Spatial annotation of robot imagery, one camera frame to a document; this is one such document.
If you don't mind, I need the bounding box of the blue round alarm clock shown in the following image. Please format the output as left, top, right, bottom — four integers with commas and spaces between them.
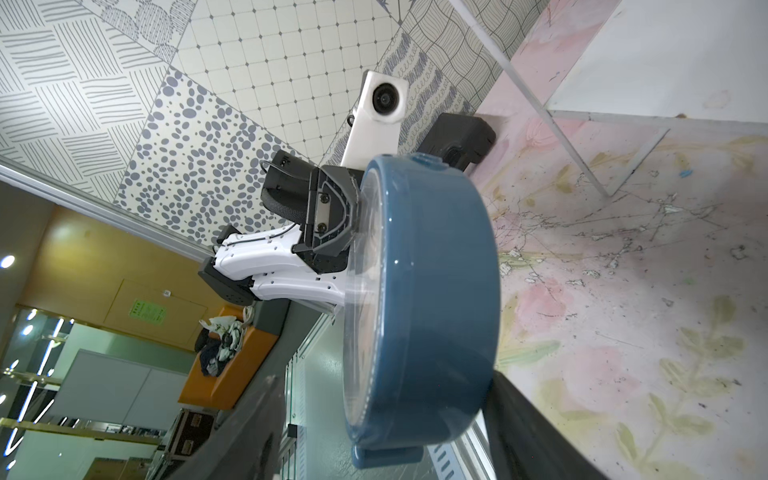
343, 153, 501, 469

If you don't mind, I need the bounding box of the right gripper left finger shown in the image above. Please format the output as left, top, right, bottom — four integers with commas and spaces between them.
171, 376, 286, 480

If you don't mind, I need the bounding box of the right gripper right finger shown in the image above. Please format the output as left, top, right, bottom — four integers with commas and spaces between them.
483, 371, 605, 480

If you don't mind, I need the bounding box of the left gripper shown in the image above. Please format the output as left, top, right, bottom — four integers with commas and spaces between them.
259, 150, 364, 273

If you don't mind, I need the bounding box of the white two-tier shelf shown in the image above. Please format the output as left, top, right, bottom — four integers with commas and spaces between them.
452, 1, 767, 197

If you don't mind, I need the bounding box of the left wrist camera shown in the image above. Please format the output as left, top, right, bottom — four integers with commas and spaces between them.
340, 70, 409, 170

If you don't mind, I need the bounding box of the aluminium mounting rail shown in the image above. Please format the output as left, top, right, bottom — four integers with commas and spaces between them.
275, 314, 495, 479

